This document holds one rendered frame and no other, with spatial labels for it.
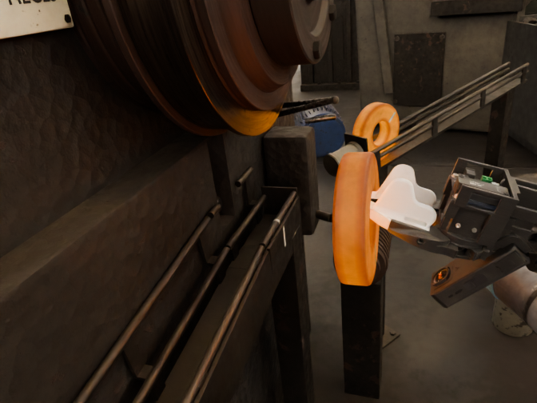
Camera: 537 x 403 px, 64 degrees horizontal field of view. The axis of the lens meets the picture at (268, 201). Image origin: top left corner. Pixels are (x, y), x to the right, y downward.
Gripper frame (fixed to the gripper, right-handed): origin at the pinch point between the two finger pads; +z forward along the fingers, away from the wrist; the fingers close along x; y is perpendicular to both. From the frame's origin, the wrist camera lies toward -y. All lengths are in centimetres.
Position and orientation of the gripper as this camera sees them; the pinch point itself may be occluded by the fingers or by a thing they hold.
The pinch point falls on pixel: (359, 204)
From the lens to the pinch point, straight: 50.7
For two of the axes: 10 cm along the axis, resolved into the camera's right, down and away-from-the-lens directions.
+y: 1.5, -8.3, -5.3
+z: -9.4, -2.8, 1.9
